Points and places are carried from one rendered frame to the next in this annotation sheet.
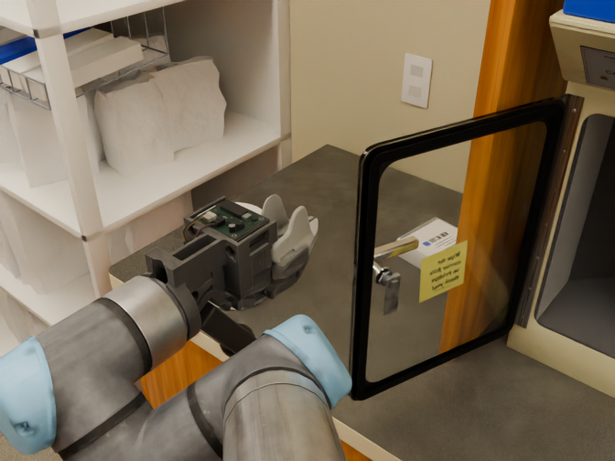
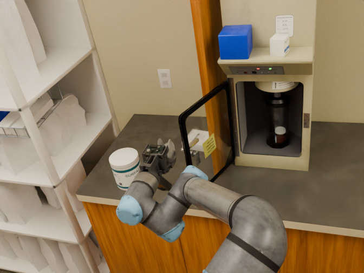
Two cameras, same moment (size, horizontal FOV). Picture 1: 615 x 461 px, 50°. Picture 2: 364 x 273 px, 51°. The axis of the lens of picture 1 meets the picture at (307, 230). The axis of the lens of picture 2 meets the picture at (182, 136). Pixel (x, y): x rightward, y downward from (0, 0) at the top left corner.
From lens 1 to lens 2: 0.64 m
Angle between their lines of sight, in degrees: 13
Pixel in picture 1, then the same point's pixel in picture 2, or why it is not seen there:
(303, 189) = (135, 136)
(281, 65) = (104, 87)
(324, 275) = not seen: hidden behind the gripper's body
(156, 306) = (150, 177)
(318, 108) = (124, 100)
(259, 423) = (198, 186)
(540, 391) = (251, 175)
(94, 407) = (149, 206)
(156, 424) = (165, 205)
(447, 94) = (179, 80)
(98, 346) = (142, 191)
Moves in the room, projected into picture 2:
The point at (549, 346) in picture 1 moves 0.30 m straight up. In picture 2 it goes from (248, 159) to (245, 101)
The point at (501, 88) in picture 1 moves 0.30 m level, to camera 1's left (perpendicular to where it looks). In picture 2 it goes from (208, 83) to (134, 107)
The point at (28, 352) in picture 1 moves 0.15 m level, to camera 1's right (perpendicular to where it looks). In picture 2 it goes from (128, 198) to (178, 179)
